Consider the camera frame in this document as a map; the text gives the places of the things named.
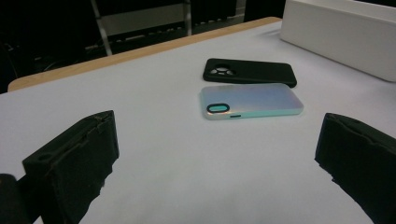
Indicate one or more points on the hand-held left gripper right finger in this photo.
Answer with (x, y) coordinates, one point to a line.
(361, 161)

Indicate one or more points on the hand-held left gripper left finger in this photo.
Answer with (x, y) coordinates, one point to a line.
(71, 161)

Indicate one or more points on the black phone case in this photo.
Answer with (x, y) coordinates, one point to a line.
(258, 73)

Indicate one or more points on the white storage box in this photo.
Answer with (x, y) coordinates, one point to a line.
(342, 40)

